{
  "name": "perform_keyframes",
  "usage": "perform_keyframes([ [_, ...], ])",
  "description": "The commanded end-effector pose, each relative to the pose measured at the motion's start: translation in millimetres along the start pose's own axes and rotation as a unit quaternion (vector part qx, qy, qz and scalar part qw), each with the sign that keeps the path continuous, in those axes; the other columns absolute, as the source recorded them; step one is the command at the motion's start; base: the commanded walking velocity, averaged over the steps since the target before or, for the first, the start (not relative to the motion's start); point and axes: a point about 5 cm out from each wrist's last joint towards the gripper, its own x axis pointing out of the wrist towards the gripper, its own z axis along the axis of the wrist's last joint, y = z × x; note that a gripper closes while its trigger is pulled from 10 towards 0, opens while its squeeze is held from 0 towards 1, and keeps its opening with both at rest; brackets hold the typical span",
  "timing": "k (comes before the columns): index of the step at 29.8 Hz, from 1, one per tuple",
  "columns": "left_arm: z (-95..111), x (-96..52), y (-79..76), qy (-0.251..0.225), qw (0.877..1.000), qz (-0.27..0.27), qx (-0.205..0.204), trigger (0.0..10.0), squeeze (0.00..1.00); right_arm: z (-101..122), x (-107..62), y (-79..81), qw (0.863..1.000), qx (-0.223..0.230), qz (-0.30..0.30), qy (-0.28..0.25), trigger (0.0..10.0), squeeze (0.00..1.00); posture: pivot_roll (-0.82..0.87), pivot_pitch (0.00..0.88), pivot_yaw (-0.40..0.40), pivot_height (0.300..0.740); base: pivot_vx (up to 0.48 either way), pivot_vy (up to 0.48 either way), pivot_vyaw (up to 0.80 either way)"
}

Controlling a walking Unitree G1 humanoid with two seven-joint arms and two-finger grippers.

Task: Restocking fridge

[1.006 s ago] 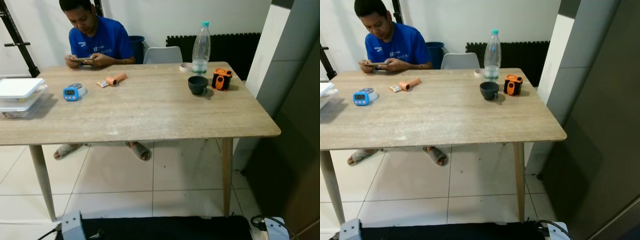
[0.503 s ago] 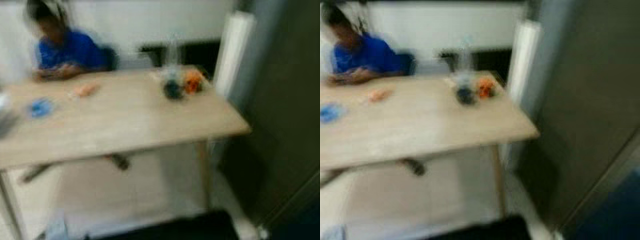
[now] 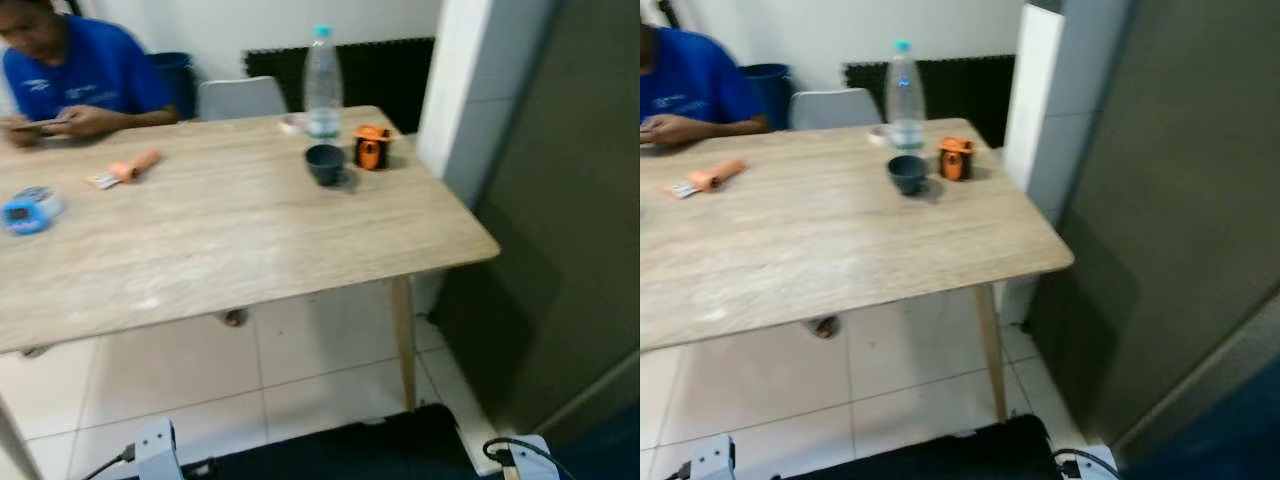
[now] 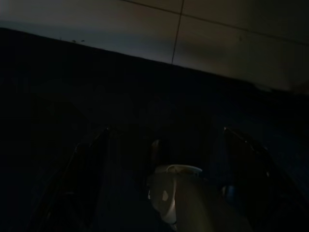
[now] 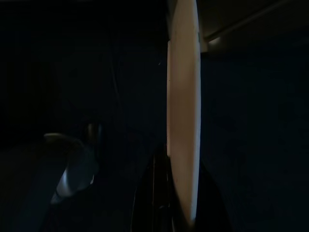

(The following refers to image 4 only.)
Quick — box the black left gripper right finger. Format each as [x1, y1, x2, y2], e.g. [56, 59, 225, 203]
[221, 127, 309, 232]

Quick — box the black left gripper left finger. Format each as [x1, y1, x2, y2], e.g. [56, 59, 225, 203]
[26, 127, 112, 232]

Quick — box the silver white robot leg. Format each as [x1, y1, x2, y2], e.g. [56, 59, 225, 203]
[146, 163, 253, 232]

